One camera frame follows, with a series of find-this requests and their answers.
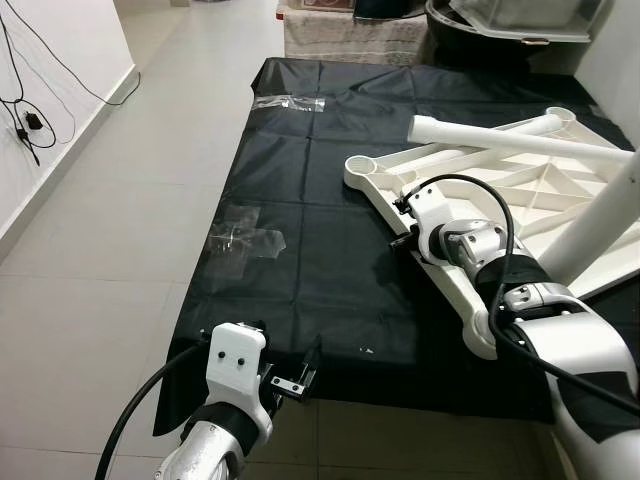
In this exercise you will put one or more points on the clear plastic storage box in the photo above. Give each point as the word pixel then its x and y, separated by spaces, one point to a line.
pixel 540 20

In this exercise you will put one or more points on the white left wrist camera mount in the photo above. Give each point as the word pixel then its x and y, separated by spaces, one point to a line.
pixel 235 362

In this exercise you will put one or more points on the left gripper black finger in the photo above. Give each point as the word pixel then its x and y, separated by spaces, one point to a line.
pixel 311 362

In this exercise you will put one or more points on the black round basin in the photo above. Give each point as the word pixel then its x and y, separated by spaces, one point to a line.
pixel 455 45

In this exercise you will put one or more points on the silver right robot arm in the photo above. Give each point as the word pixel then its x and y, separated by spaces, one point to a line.
pixel 570 345

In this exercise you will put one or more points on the clear tape patch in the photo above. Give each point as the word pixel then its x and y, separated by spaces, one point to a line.
pixel 245 235

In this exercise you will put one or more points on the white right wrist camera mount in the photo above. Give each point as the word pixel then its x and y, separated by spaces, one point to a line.
pixel 428 215

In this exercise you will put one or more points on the black power adapter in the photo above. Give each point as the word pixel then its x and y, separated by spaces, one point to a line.
pixel 34 121

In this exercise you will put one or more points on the patterned beige bench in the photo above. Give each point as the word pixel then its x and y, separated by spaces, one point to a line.
pixel 350 40

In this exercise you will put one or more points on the storage box with orange lid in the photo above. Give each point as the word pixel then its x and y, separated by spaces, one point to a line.
pixel 315 6

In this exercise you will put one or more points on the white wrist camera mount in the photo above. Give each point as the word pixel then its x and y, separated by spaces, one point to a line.
pixel 428 215
pixel 235 362

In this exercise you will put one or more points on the white plastic children table top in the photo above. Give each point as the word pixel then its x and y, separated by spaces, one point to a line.
pixel 440 160

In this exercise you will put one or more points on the black tablecloth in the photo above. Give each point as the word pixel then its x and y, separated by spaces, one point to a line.
pixel 330 260

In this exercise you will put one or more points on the clear plastic wrap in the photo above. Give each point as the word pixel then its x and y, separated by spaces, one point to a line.
pixel 290 103

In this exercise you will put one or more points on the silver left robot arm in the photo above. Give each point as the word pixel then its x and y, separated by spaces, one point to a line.
pixel 205 450

